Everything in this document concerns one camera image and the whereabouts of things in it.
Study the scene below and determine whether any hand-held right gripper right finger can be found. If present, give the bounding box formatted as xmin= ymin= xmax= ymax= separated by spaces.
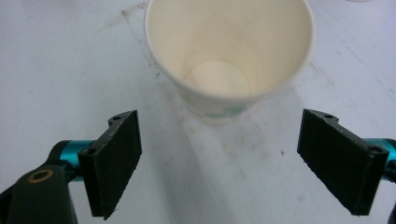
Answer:
xmin=296 ymin=108 xmax=390 ymax=217

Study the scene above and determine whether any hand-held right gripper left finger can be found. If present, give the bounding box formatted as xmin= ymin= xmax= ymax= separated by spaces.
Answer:
xmin=77 ymin=109 xmax=144 ymax=221

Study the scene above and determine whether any white paper cup green print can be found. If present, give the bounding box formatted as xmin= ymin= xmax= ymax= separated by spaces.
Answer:
xmin=143 ymin=0 xmax=316 ymax=126

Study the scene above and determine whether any white foam mat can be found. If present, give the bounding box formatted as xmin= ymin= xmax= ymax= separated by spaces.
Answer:
xmin=0 ymin=0 xmax=396 ymax=224

